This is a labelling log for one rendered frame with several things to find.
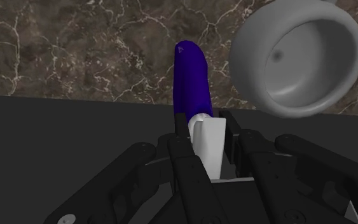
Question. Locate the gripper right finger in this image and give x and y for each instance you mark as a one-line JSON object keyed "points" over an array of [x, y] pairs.
{"points": [[278, 173]]}

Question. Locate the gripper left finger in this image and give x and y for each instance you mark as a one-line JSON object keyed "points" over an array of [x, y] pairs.
{"points": [[185, 173]]}

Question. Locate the blue and white knife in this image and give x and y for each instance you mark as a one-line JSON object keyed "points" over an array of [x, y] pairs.
{"points": [[192, 83]]}

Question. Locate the grey round basin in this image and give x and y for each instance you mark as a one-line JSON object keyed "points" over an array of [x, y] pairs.
{"points": [[299, 59]]}

